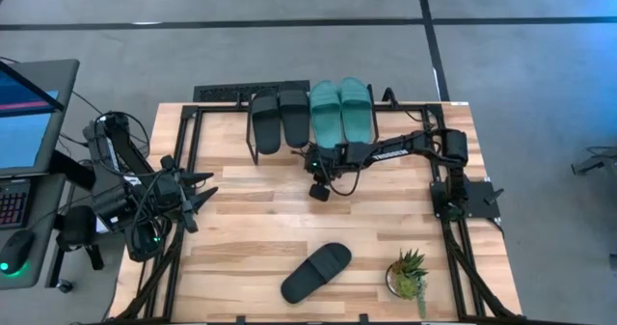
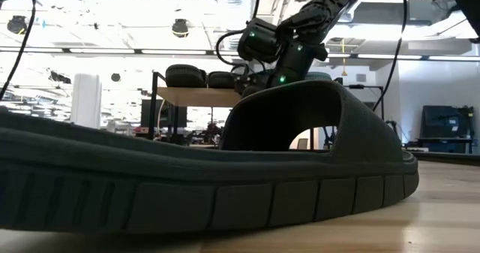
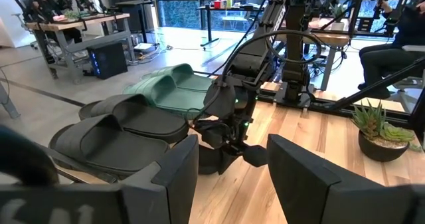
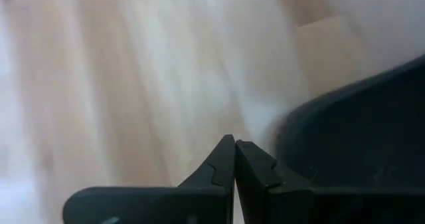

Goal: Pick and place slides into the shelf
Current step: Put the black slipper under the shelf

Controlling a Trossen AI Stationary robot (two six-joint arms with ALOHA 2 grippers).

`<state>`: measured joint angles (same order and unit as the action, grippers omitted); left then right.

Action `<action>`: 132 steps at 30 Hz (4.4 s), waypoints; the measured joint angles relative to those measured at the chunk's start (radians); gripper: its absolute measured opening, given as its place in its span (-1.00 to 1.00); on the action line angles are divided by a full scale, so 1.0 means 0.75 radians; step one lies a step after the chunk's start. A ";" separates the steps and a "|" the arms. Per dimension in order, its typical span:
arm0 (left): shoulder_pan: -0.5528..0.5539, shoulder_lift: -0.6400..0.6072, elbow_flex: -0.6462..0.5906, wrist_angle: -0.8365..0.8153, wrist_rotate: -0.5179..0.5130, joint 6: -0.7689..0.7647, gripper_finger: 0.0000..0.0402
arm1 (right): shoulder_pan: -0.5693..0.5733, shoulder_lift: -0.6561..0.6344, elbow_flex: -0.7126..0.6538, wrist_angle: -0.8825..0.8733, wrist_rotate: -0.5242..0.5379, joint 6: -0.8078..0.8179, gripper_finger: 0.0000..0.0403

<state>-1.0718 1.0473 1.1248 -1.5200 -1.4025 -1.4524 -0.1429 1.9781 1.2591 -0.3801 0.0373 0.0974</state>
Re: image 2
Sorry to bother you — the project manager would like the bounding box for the black rubber slide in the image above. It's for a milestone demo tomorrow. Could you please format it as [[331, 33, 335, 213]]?
[[164, 64, 208, 89], [0, 79, 420, 234], [207, 71, 241, 90]]

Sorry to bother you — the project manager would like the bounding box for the teal rubber slide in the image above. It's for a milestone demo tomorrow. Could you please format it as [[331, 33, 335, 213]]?
[[305, 71, 334, 83]]

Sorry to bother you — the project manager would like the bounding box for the black metal wood shelf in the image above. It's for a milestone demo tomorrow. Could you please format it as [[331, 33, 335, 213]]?
[[148, 71, 343, 149]]

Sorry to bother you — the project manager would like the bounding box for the black hanging ceiling lamp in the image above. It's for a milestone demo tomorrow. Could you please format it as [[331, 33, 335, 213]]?
[[171, 18, 190, 39], [6, 15, 29, 35]]

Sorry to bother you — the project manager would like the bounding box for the long ceiling light strip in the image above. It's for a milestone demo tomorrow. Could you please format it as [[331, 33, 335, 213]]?
[[0, 47, 480, 62]]

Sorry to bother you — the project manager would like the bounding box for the white room pillar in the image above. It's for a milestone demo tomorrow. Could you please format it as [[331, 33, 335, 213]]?
[[70, 72, 103, 130]]

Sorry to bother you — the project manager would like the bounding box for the blue media cabinet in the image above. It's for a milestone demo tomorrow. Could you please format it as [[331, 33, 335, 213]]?
[[403, 137, 479, 155]]

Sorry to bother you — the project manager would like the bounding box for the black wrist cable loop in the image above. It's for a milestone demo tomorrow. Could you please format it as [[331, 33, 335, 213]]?
[[215, 0, 263, 74]]

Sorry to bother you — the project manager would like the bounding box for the yellow hanging cord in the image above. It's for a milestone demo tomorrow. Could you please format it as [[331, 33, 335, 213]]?
[[340, 38, 348, 77]]

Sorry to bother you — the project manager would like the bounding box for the black metal stand frame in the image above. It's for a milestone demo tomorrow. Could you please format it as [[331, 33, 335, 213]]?
[[344, 84, 386, 119]]

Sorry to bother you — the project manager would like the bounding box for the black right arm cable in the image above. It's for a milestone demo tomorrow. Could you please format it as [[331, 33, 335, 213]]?
[[373, 0, 410, 113]]

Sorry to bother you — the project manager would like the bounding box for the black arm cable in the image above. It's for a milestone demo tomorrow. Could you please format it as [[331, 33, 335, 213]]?
[[373, 0, 410, 113], [0, 0, 38, 101]]

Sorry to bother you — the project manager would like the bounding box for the black wall television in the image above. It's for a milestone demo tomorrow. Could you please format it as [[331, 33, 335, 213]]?
[[421, 104, 476, 140]]

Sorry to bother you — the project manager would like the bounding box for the black aluminium table frame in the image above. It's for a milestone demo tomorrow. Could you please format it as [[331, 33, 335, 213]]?
[[410, 150, 480, 167]]

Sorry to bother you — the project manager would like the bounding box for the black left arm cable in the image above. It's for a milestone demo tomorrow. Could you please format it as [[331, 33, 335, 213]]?
[[0, 0, 38, 101]]

